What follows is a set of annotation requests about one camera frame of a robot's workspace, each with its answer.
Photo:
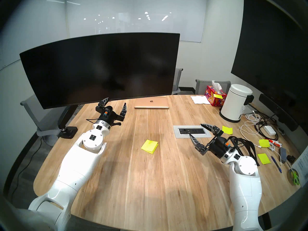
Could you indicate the gold closed laptop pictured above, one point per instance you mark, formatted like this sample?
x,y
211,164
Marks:
x,y
151,103

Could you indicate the black video sound bar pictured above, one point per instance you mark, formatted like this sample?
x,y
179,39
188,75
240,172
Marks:
x,y
276,110

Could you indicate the yellow note on tissue box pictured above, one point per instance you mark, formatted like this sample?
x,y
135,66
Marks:
x,y
217,96

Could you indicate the blue pen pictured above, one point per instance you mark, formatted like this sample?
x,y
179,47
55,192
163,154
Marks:
x,y
276,164

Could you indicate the red and white marker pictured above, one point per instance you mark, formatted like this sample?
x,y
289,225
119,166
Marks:
x,y
275,143

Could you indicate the grey mesh office chair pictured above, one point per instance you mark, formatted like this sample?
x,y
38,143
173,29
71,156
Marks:
x,y
177,79
202,86
33,112

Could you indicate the white paper napkin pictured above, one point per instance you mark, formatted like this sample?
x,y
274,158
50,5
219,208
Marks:
x,y
199,99

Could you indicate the silver table outlet panel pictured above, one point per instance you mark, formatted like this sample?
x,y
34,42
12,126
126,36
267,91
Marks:
x,y
186,130

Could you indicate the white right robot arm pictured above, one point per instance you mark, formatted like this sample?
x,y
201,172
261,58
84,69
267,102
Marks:
x,y
245,192

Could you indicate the white pedal trash can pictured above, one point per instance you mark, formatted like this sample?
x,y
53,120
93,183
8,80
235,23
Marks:
x,y
234,103

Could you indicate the black frame stand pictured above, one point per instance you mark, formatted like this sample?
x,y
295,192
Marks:
x,y
251,148

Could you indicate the glass wall whiteboard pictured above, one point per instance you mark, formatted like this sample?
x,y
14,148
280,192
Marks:
x,y
168,16

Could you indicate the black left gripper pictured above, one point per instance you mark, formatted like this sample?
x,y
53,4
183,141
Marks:
x,y
107,113

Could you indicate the yellow sticky note pad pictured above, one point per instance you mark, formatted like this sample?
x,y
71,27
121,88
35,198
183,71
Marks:
x,y
149,146

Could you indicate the loose yellow sticky note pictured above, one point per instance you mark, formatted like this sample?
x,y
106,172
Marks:
x,y
227,130
264,158
264,143

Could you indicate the grey whiteboard eraser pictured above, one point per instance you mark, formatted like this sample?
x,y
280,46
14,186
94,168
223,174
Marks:
x,y
283,155

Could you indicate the small black clip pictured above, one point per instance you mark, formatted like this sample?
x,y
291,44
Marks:
x,y
290,158

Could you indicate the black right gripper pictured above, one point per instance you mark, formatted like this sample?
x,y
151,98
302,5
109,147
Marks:
x,y
219,147

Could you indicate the white printed paper sheet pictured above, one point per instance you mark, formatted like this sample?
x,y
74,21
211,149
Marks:
x,y
303,165

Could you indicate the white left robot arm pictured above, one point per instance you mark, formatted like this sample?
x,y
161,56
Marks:
x,y
77,165

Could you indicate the curved black monitor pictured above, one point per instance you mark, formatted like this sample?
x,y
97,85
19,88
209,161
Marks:
x,y
96,69

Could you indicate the red floral tissue box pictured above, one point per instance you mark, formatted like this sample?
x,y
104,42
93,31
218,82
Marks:
x,y
213,98

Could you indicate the white power adapter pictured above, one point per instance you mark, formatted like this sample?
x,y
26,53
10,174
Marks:
x,y
269,130

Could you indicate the large black wall television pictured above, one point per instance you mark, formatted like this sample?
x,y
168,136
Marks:
x,y
272,52

